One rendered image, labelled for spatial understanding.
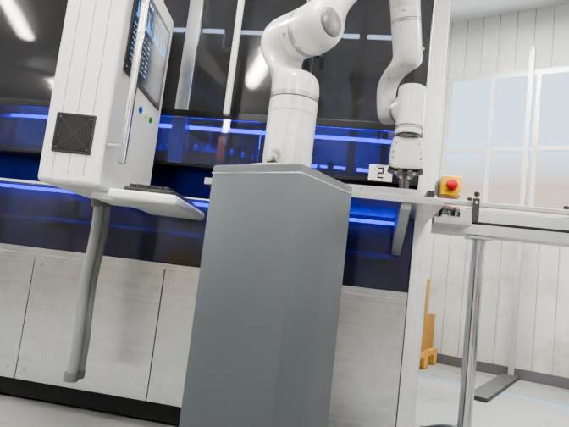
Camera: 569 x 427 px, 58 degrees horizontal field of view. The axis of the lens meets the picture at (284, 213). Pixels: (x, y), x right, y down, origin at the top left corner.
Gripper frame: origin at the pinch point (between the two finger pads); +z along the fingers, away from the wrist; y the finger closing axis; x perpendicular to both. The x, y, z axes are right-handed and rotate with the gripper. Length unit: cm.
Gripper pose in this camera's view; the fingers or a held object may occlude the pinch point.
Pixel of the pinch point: (403, 186)
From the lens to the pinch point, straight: 159.2
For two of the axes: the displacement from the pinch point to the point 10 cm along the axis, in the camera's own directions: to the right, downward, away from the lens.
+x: -1.6, -1.2, -9.8
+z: -1.1, 9.9, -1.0
